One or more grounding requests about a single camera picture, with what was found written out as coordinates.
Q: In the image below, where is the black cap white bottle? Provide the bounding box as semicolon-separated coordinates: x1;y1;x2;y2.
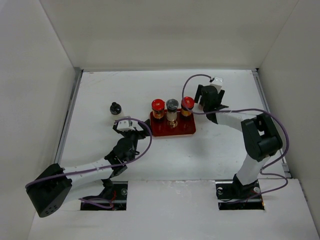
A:
109;102;125;121

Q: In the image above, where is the red lid dark sauce jar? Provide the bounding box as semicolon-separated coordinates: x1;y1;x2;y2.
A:
180;96;195;118

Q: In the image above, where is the clear cap grinder bottle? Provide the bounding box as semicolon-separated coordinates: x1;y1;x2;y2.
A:
166;98;179;128

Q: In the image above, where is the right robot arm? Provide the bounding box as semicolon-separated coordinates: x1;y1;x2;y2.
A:
194;85;283;201

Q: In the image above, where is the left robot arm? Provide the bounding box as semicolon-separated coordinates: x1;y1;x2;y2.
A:
25;117;152;218

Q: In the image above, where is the red lacquer tray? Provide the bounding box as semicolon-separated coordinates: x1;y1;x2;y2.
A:
149;108;196;137

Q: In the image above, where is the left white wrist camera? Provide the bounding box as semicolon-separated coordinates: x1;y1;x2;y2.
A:
115;118;134;132

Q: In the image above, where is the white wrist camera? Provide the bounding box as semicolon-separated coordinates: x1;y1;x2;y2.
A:
115;118;134;132
209;76;224;93

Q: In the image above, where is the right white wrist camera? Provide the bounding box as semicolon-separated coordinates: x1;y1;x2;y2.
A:
209;76;224;93

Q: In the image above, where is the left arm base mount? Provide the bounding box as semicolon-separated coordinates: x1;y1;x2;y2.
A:
80;179;128;211

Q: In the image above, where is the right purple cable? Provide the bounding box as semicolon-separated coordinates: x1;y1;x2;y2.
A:
181;73;291;201

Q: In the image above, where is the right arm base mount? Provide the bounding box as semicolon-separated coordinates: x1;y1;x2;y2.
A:
215;175;265;211

